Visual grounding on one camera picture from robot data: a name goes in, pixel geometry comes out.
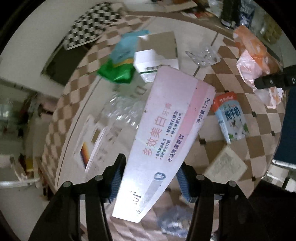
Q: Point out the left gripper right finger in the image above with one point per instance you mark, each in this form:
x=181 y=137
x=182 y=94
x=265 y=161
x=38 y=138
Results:
x=198 y=189

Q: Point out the pink white toothpaste box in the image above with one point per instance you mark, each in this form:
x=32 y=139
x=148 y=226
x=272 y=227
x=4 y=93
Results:
x=173 y=115

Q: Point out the blue green snack bag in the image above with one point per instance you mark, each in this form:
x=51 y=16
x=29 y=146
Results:
x=119 y=67

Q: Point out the checkered tile pattern table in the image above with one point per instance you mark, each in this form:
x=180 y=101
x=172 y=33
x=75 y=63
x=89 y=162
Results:
x=86 y=93

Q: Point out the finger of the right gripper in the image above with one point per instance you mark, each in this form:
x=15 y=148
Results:
x=284 y=79

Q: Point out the black white checkered cushion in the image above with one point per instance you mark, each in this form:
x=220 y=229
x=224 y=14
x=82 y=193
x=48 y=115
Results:
x=91 y=25

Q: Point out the orange plastic bag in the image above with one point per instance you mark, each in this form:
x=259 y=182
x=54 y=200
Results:
x=254 y=62

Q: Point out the white box orange print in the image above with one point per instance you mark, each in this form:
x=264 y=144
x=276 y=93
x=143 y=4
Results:
x=88 y=142

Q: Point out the crumpled blue white wrapper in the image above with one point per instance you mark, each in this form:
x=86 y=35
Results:
x=176 y=221

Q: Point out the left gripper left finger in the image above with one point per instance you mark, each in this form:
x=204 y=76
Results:
x=101 y=190

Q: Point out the white cardboard box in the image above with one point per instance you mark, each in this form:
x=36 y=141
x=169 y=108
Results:
x=154 y=51

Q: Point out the clear plastic packaging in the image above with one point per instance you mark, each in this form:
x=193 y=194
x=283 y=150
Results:
x=122 y=112

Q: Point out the clear plastic blister tray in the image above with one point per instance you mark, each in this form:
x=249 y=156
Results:
x=205 y=56

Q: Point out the blue white milk carton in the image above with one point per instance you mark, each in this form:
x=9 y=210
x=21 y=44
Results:
x=230 y=117

